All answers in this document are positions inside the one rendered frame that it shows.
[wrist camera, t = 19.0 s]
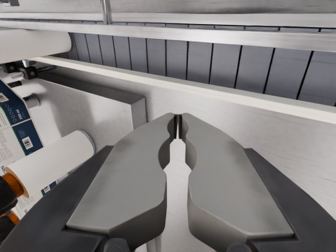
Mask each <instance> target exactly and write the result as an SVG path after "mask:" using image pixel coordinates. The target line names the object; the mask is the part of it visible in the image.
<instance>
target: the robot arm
mask: <svg viewBox="0 0 336 252"><path fill-rule="evenodd" d="M177 129H178V136H179V139H181V140H182V141H183V142H184V144H185V163H186V165H187V166H188V167H189V168H190V169H191V173H190V174H189V176H188V192H187V216H188V228H189V231H190V233H191V234H192V235H193V236H194V237H195V238H197V239H198V240H200V241H201V242H203V243H205V244H206V245H208V246H209V247H211V248H212V249H214V250H215V251H217V252H336V220H335V219H334V218H333V217H332V216H331V215H330V214H329V213H328V212H327V211H326V210H325V209H324V208H323V207H322V206H321V205H320V204H319V203H318V202H317V201H315V200H314V199H313V198H312V197H311V196H310V195H309V194H307V193H306V192H305V191H304V190H303V189H301V188H300V187H299V186H298V185H297V184H295V183H294V182H293V181H292V180H290V179H289V178H288V177H287V176H286V175H284V174H283V173H282V172H281V171H279V170H278V169H277V168H276V167H275V166H273V165H272V164H271V163H270V162H269V161H267V160H266V159H265V158H264V157H262V156H261V155H260V154H259V153H258V152H256V151H255V150H254V149H253V148H244V147H243V146H242V145H240V144H239V143H238V142H237V141H236V140H234V139H233V138H232V137H231V136H229V135H228V134H226V133H225V132H223V131H222V130H220V129H218V128H216V127H215V126H213V125H211V124H209V123H207V122H205V121H203V120H201V119H199V118H197V117H195V116H193V115H192V114H190V113H186V112H185V113H182V114H179V115H177V114H174V113H172V112H169V113H166V114H164V115H162V116H160V117H158V118H156V119H154V120H152V121H150V122H148V123H146V124H144V125H142V126H140V127H138V128H136V129H134V130H133V131H131V132H130V133H128V134H127V135H125V136H124V137H123V138H122V139H120V140H119V141H118V142H117V143H116V144H114V145H106V146H104V147H103V148H102V149H101V150H99V151H98V152H97V153H96V154H94V155H93V156H92V157H91V158H89V159H88V160H87V161H86V162H84V163H83V164H82V165H81V166H79V167H78V168H77V169H76V170H74V171H73V172H72V173H71V174H69V175H68V176H67V177H65V178H64V179H63V180H62V181H60V182H59V183H58V184H57V185H56V186H54V187H53V188H52V189H51V190H50V191H48V192H47V193H46V194H45V195H44V196H43V197H42V198H41V199H40V200H39V201H38V202H37V203H36V204H35V205H34V206H33V207H32V208H31V209H30V210H29V211H28V212H27V213H26V214H25V215H24V216H23V218H22V219H21V220H20V221H19V222H18V223H17V225H16V226H15V227H14V228H13V229H12V231H11V232H10V233H9V234H8V236H7V237H6V238H5V240H4V241H3V242H2V244H1V245H0V252H135V250H136V249H137V248H138V247H140V246H142V245H143V244H145V243H147V242H149V241H151V240H152V239H154V238H156V237H158V236H159V235H160V234H161V233H162V232H163V231H164V229H165V224H166V215H167V175H166V173H165V172H164V168H165V167H166V166H167V165H168V164H169V163H170V144H171V142H173V140H174V139H177Z"/></svg>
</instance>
